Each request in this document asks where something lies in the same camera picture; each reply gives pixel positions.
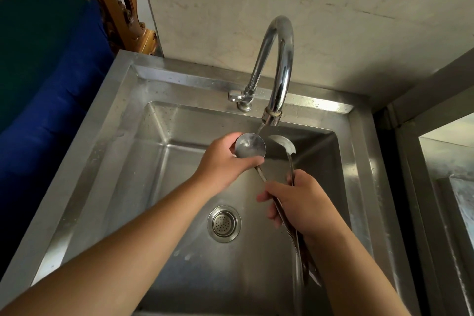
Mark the person's left hand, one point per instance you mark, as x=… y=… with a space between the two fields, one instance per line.
x=216 y=167

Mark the person's right hand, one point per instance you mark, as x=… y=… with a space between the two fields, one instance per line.
x=309 y=208

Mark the person's left thumb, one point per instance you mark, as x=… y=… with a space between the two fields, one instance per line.
x=247 y=164

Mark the person's right middle finger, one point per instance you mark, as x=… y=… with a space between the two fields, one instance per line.
x=268 y=199

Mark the person's right thumb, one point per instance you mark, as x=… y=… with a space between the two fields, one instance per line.
x=299 y=180

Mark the steel ladle with round bowl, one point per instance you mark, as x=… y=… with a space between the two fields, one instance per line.
x=250 y=146

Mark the steel spatula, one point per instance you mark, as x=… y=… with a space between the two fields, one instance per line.
x=290 y=159

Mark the person's right forearm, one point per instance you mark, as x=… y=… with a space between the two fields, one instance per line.
x=351 y=275

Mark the person's left forearm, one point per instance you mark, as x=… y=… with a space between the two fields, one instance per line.
x=122 y=252

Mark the steel sink drain strainer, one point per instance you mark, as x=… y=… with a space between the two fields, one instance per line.
x=224 y=224

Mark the stainless steel sink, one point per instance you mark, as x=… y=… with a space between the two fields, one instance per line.
x=148 y=178

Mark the chrome gooseneck faucet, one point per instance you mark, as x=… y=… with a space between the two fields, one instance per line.
x=283 y=67

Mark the blue cushion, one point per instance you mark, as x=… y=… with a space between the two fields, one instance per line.
x=55 y=123

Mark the green glass panel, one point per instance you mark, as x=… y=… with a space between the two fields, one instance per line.
x=33 y=49

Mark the stainless steel cabinet frame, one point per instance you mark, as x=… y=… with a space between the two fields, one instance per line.
x=426 y=178

